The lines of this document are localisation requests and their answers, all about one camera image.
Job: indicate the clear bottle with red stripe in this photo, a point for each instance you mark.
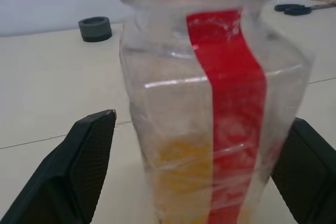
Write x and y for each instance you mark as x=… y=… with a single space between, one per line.
x=210 y=108

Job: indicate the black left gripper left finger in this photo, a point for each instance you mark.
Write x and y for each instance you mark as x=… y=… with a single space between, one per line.
x=68 y=171

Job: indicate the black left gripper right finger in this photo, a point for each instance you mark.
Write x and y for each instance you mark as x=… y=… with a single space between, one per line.
x=307 y=171

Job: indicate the dark grey round cap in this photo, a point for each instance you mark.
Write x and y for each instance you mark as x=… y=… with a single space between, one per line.
x=95 y=28

